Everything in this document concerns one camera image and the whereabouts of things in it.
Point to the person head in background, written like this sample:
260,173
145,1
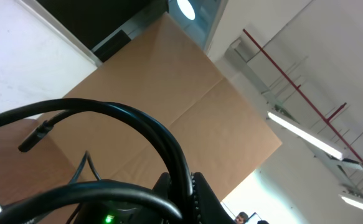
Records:
241,218

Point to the fluorescent ceiling light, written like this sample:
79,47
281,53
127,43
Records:
352,200
306,134

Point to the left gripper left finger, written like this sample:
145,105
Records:
161,188

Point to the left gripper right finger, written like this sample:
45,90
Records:
206,206

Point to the brown cardboard panel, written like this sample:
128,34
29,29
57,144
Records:
165,74

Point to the dark glass window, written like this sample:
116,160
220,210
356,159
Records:
105,26

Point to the red ceiling pipe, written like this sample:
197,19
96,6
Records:
297,88

